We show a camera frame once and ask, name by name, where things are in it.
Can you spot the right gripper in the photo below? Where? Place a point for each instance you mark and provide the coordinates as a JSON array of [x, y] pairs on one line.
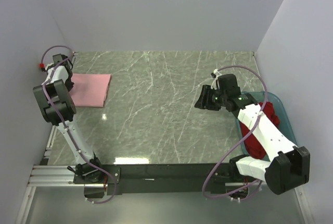
[[208, 98]]

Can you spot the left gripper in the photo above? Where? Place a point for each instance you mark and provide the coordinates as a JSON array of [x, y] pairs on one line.
[[68, 83]]

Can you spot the pink t shirt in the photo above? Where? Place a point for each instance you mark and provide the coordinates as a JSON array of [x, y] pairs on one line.
[[90, 90]]

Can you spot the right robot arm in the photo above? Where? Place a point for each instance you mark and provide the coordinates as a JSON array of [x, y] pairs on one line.
[[288, 166]]

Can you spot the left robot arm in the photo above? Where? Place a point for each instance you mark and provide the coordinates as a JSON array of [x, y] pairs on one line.
[[57, 108]]

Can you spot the red t shirt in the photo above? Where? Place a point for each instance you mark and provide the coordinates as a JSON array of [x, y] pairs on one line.
[[252, 145]]

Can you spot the black base beam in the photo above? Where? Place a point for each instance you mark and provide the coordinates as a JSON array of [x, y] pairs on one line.
[[140, 178]]

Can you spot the blue plastic basket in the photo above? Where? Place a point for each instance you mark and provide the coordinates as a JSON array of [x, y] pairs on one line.
[[284, 125]]

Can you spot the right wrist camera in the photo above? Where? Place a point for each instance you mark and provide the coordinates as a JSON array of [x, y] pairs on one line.
[[215, 74]]

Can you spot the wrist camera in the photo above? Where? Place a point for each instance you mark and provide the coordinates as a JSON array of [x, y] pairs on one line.
[[44, 67], [215, 74]]

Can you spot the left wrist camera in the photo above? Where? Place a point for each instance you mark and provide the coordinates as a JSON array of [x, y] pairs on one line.
[[44, 67]]

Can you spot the aluminium rail frame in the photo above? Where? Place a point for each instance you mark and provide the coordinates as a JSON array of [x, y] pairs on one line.
[[149, 118]]

